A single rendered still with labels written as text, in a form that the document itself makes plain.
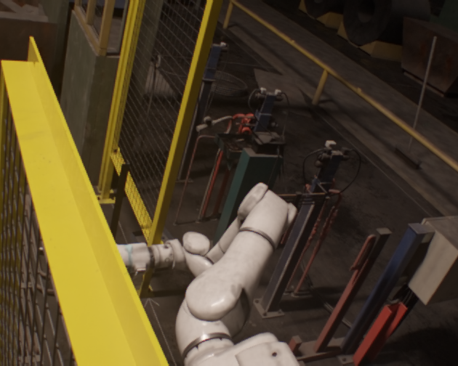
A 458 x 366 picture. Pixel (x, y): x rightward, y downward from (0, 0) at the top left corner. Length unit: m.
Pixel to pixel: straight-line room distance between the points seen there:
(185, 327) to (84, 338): 0.39
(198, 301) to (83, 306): 0.37
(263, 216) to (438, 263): 1.92
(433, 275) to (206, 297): 2.09
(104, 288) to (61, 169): 0.20
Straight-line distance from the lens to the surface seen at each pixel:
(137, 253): 1.19
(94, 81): 3.43
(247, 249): 0.88
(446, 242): 2.72
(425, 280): 2.84
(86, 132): 3.60
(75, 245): 0.52
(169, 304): 3.03
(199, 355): 0.77
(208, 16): 2.18
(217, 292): 0.81
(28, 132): 0.70
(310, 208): 2.72
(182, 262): 1.24
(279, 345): 0.65
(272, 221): 0.93
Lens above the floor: 2.14
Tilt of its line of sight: 30 degrees down
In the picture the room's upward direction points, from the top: 17 degrees clockwise
